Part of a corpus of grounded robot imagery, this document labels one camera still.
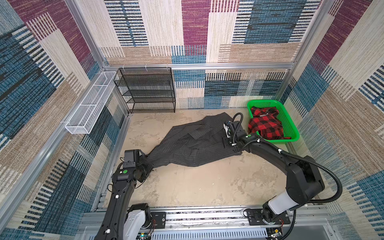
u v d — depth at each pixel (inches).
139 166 26.4
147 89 42.6
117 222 16.7
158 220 28.8
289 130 39.3
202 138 39.3
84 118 28.1
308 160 18.3
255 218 28.7
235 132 26.6
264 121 39.1
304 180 17.4
